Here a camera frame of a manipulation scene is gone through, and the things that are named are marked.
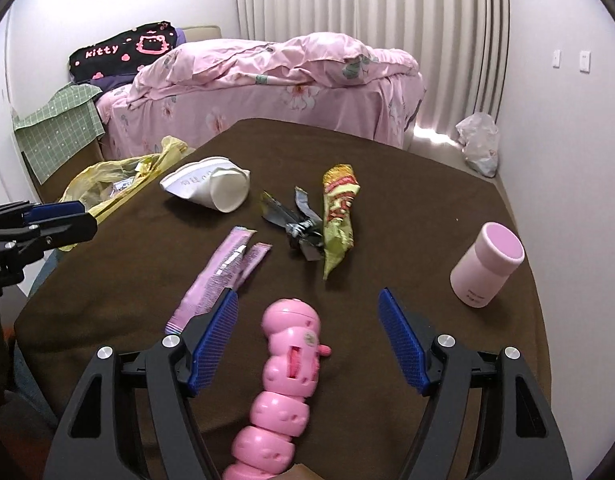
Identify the crushed white paper cup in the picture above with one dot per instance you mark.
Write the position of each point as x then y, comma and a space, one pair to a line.
227, 187

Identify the black pink kitty pillow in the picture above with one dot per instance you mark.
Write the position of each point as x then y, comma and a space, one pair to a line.
112, 52

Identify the wooden nightstand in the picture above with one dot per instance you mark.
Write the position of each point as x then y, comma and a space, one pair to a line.
95, 147

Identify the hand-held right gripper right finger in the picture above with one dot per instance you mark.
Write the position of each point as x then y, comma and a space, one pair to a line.
402, 345

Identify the brown cardboard piece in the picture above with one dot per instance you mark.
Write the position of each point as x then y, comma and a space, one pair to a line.
305, 474

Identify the green checked cloth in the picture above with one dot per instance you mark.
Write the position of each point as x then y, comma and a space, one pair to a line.
52, 135

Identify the pink floral duvet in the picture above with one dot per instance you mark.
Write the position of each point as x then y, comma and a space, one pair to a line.
227, 65

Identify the white wall socket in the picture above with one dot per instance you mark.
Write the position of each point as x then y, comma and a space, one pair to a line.
557, 58
585, 60

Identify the silver black wrapper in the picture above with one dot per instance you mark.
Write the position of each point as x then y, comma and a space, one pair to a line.
300, 227

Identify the beige headboard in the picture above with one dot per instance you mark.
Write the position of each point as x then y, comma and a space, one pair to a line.
202, 35

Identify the yellow plastic bag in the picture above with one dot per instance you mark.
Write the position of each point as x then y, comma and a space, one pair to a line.
92, 175

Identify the small white packet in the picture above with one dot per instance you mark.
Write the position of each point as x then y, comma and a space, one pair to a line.
121, 185

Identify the yellow red snack wrapper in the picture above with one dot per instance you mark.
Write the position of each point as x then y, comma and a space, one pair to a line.
340, 210

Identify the pink caterpillar toy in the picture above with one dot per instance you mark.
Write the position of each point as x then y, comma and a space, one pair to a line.
282, 405

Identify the short pink sachet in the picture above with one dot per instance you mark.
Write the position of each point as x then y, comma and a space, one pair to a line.
255, 260

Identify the pink bottle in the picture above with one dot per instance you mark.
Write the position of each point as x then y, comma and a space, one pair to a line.
480, 275

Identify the white striped curtain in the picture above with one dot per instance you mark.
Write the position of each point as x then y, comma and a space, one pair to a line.
387, 5

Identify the bed with pink sheet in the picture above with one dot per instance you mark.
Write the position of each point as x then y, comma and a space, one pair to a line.
227, 120

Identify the long pink sachet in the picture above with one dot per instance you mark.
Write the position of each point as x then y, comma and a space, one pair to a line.
212, 280

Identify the white plastic bag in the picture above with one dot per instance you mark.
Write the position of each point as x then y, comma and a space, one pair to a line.
480, 145

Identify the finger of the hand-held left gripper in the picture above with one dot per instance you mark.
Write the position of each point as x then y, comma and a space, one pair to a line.
67, 232
57, 211

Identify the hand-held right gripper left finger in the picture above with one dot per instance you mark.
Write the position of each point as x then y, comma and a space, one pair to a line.
215, 345

